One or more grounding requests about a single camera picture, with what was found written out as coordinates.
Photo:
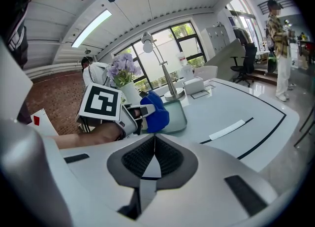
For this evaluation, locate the blue cloth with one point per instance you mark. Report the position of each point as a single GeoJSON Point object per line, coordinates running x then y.
{"type": "Point", "coordinates": [157, 115]}

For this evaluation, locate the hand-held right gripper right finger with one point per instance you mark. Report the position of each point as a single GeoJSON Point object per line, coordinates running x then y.
{"type": "Point", "coordinates": [209, 184]}

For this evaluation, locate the black office chair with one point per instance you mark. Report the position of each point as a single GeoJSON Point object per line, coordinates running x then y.
{"type": "Point", "coordinates": [246, 61]}

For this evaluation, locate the white table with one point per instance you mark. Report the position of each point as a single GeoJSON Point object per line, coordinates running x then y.
{"type": "Point", "coordinates": [233, 107]}

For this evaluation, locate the purple artificial flowers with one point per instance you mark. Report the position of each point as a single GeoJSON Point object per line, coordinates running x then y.
{"type": "Point", "coordinates": [123, 68]}

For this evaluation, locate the white square box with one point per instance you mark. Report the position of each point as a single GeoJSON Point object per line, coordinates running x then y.
{"type": "Point", "coordinates": [195, 85]}

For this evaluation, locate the white water dispenser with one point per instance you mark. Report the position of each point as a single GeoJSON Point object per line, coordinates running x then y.
{"type": "Point", "coordinates": [184, 63]}

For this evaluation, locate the person's black clothing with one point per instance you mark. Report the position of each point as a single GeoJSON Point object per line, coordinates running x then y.
{"type": "Point", "coordinates": [14, 43]}

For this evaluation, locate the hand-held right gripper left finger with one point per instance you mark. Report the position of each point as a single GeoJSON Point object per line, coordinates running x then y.
{"type": "Point", "coordinates": [93, 171]}

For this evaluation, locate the beige board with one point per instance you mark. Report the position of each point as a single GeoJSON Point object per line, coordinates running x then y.
{"type": "Point", "coordinates": [221, 56]}

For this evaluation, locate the person's left forearm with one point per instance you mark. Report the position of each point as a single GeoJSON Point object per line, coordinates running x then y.
{"type": "Point", "coordinates": [86, 138]}

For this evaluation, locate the white sheet with red mark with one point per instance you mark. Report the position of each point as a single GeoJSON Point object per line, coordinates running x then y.
{"type": "Point", "coordinates": [44, 122]}

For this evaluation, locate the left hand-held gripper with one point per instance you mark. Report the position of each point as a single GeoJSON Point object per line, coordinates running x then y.
{"type": "Point", "coordinates": [101, 100]}

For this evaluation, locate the long ceiling light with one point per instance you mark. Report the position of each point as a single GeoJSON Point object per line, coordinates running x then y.
{"type": "Point", "coordinates": [92, 27]}

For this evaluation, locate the white round vase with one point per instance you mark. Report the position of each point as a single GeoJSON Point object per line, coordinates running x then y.
{"type": "Point", "coordinates": [130, 93]}

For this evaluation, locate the green tray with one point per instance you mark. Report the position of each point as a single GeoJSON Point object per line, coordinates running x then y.
{"type": "Point", "coordinates": [177, 115]}

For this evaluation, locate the black framed window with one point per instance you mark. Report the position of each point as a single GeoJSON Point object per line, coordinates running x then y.
{"type": "Point", "coordinates": [177, 48]}

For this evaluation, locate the silver desk lamp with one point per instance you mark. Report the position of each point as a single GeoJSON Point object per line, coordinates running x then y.
{"type": "Point", "coordinates": [169, 80]}

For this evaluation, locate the white lockers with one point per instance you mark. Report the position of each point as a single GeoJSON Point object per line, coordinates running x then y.
{"type": "Point", "coordinates": [216, 40]}

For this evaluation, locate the white chair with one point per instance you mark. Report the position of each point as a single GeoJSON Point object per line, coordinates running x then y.
{"type": "Point", "coordinates": [206, 72]}

